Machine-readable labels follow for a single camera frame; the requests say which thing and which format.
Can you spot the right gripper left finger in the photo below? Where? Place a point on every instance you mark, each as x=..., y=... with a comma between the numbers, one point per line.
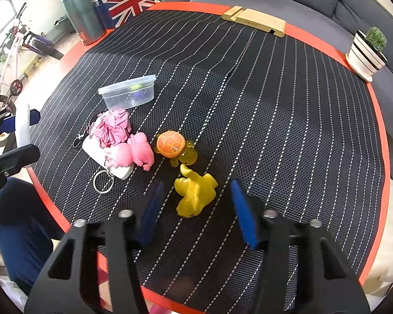
x=69, y=283

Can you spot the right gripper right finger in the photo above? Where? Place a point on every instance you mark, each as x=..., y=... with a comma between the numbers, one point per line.
x=325, y=280

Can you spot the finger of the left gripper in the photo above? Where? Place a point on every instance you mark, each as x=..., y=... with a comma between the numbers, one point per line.
x=7, y=121
x=13, y=161

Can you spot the white square box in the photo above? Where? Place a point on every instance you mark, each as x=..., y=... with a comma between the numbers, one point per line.
x=22, y=125

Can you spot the metal keyring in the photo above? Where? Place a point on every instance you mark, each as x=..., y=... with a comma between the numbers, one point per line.
x=103, y=180

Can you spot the yellow elephant toy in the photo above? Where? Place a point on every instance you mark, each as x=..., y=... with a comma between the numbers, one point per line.
x=196, y=191

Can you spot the pink pig toy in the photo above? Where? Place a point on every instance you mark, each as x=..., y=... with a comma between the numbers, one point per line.
x=135, y=150

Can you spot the orange turtle toy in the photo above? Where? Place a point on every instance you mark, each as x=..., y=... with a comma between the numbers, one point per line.
x=176, y=148

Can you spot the crumpled pink paper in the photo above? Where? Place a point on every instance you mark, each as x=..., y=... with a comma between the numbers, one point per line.
x=112, y=127

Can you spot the clear lidded plastic tub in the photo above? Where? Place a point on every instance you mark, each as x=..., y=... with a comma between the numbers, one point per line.
x=129, y=93

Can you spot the teal thermos bottle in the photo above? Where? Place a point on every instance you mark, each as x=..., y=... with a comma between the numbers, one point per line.
x=85, y=19

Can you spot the black striped table mat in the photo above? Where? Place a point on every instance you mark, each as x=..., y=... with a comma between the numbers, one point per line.
x=232, y=121

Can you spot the union jack tissue box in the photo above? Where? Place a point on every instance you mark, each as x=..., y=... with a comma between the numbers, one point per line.
x=115, y=13

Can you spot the potted cactus striped pot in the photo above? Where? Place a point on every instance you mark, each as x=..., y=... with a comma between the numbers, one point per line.
x=365, y=56

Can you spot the wooden phone stand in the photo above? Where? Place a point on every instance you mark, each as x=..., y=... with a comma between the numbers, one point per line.
x=257, y=20

